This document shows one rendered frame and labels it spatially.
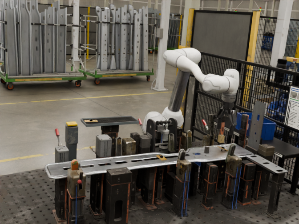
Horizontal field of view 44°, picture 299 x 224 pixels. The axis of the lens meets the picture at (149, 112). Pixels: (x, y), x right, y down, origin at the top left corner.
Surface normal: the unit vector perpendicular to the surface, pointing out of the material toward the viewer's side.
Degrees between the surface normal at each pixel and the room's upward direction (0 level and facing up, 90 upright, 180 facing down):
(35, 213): 0
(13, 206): 0
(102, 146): 90
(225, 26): 89
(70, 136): 90
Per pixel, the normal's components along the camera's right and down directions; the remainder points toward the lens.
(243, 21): -0.84, 0.07
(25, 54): 0.48, 0.19
